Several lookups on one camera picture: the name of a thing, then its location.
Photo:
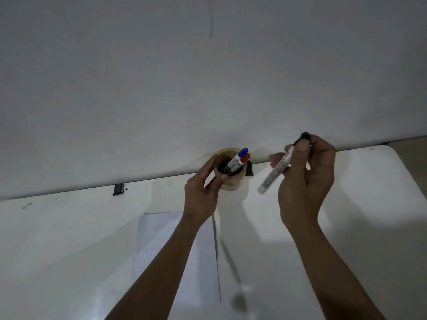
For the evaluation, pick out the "small black clip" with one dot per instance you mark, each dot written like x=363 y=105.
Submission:
x=118 y=189

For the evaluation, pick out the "person's left forearm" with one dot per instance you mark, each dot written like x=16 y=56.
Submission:
x=163 y=273

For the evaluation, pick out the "white marker with black cap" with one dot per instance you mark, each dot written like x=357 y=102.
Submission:
x=274 y=174

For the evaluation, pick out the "black bracket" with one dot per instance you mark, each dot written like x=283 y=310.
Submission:
x=249 y=169

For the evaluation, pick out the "white marker with blue cap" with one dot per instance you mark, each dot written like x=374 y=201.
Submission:
x=237 y=159

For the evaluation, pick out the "person's left hand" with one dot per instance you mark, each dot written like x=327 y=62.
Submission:
x=199 y=199

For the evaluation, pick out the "person's left thumb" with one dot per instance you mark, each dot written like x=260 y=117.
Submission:
x=220 y=183

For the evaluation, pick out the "person's right thumb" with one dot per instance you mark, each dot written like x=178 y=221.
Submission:
x=299 y=156

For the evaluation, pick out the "person's right forearm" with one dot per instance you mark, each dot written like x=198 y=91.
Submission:
x=333 y=276

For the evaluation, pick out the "white marker with red cap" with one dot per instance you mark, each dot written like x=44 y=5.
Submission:
x=243 y=161

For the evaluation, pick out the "person's right hand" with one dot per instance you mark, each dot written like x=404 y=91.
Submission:
x=308 y=189

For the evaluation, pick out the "white sheet of paper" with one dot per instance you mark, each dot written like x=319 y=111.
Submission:
x=200 y=263

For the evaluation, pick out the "round wooden pen holder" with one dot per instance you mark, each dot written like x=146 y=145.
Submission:
x=233 y=181

